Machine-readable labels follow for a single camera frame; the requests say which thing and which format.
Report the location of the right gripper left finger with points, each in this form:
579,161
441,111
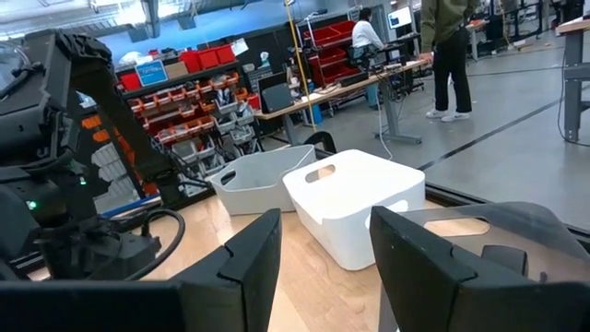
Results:
138,309

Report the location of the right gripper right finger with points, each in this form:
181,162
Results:
461,299

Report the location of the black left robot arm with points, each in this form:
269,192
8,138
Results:
115,120

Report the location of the dark translucent plastic bin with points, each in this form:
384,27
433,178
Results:
544,226

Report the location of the white plastic bin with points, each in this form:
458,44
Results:
355,216

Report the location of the light grey plastic bin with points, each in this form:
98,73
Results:
258,184

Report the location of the black shelf rack with bins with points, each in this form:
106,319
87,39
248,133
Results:
193,115

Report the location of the dark laptop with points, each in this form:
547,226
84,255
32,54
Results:
276,97

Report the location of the grey-legged wooden workbench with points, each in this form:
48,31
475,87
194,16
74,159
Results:
332,92
571,69

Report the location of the person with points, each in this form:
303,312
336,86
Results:
449,46
366,34

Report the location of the distant computer monitor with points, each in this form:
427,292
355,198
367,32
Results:
400,17

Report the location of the red bin storage rack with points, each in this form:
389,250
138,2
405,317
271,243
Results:
329,37

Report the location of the black curved corner bracket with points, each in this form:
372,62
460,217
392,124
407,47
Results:
328,138

